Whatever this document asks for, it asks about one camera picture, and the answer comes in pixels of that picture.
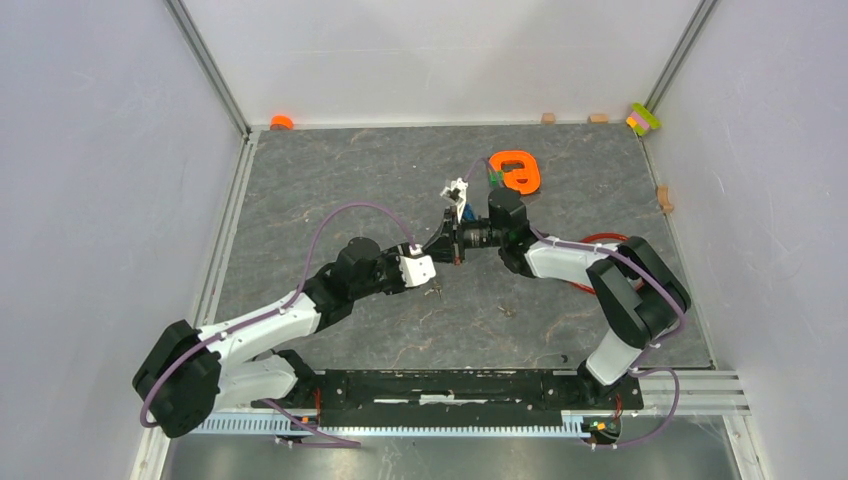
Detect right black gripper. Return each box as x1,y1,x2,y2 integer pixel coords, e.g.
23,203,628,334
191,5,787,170
420,206,506,266

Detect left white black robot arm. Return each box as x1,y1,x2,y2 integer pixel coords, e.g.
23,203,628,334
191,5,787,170
131,237,435,438

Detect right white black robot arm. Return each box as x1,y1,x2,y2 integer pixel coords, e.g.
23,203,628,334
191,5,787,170
423,179,691,408

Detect small silver key bunch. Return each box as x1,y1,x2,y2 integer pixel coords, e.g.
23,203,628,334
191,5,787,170
425,283,443,299

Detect grey blue brick stack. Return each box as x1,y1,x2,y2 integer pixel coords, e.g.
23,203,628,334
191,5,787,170
460,204,476,222

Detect orange track on grey plate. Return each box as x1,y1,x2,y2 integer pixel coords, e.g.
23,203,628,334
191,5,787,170
489,150,542,196

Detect orange round cap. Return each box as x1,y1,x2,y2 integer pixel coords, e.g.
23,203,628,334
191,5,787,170
269,115,294,130

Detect curved wooden piece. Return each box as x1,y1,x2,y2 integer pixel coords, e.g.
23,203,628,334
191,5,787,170
656,185,675,215

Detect green pink yellow brick stack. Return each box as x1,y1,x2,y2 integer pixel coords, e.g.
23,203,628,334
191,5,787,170
625,102,662,137

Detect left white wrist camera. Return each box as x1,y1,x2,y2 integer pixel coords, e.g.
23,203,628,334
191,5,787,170
399,244,436,288

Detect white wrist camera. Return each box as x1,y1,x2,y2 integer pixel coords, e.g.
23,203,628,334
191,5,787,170
399,244,436,288
440,177,468,214

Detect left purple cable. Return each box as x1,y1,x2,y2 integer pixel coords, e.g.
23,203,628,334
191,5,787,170
139,201,423,450

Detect purple cable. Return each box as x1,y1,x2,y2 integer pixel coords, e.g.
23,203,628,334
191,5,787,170
139,201,423,450
462,157,688,450

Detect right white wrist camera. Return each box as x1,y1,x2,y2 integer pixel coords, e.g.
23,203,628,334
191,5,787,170
440,177,468,214

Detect red cable loop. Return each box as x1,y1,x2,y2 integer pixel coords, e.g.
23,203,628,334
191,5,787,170
568,231,645,296

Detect light blue toothed cable duct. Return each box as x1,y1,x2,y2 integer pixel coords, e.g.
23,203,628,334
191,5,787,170
190,412,589,439

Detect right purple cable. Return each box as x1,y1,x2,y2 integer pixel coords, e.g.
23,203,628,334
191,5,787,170
462,157,688,450

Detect aluminium frame rails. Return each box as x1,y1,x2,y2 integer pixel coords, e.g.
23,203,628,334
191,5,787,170
129,0,263,480

